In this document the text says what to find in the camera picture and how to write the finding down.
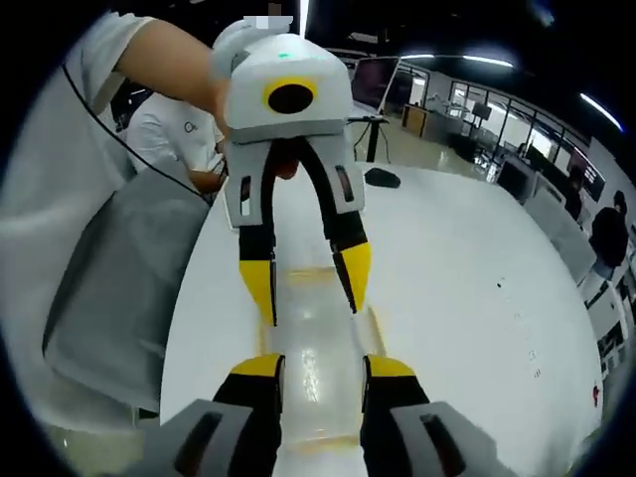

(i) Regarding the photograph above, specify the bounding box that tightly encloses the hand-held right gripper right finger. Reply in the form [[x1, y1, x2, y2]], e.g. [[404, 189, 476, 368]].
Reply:
[[361, 353, 518, 477]]

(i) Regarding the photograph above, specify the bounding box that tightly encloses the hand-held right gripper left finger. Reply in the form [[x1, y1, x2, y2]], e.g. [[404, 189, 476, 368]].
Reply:
[[118, 352, 288, 477]]

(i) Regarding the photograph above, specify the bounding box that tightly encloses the person's left hand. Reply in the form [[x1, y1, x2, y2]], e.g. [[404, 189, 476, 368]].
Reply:
[[275, 154, 301, 182]]

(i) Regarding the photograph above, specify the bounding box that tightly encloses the black computer mouse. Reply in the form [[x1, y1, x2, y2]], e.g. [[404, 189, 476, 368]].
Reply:
[[365, 167, 401, 189]]

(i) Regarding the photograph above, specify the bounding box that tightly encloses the black desk monitor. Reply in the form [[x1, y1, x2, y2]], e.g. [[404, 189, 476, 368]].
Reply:
[[347, 56, 401, 163]]

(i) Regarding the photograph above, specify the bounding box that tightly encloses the brown cabinet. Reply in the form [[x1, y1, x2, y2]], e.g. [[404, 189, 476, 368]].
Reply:
[[401, 102, 429, 139]]

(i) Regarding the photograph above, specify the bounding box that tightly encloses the short ceiling light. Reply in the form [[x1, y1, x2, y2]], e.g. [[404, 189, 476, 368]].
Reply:
[[578, 91, 625, 134], [399, 51, 516, 70]]

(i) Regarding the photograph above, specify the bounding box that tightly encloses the person in white shirt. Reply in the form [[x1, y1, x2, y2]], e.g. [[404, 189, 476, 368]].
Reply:
[[0, 14, 210, 433]]

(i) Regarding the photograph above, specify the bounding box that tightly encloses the thin black lanyard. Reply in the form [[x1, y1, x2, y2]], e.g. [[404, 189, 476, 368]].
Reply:
[[62, 63, 211, 201]]

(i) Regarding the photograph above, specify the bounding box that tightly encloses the wall screen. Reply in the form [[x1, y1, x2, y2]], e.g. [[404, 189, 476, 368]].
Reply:
[[580, 165, 607, 198]]

